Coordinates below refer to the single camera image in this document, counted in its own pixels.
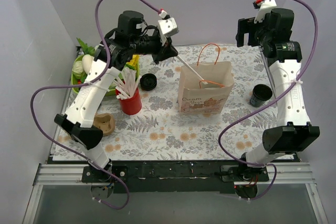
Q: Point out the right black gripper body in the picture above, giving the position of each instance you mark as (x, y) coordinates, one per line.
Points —
(241, 32)

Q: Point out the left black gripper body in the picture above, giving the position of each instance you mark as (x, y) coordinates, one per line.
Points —
(163, 51)

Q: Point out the single white straw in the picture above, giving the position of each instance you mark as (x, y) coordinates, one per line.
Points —
(191, 69)

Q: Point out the stack of dark plastic cups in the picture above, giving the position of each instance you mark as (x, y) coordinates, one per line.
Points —
(260, 94)

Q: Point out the paper takeout bag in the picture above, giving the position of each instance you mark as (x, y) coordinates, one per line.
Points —
(195, 97)

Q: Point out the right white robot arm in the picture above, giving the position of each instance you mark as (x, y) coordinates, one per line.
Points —
(294, 131)

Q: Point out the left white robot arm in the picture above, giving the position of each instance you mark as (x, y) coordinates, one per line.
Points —
(115, 50)

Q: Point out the yellow toy leaf vegetable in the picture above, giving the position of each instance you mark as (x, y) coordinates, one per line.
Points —
(133, 63)

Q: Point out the red straw holder cup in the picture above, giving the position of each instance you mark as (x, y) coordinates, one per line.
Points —
(132, 105)

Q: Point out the white toy radish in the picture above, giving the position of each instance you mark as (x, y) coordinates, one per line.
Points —
(86, 63)

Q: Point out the floral table mat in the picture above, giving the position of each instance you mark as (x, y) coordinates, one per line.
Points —
(159, 131)

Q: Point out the green toy cabbage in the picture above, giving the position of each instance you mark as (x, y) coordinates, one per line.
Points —
(77, 69)

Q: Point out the brown cardboard cup carrier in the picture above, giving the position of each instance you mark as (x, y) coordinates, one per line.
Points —
(105, 122)

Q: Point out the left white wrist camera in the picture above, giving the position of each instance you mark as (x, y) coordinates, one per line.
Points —
(167, 28)

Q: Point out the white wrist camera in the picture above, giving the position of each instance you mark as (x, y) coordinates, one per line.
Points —
(263, 7)
(167, 28)

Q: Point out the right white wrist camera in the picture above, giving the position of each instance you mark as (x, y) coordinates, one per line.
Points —
(263, 7)

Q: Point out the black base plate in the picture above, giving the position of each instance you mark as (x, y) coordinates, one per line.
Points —
(185, 176)

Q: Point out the aluminium rail frame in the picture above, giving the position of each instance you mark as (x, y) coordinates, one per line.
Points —
(280, 172)

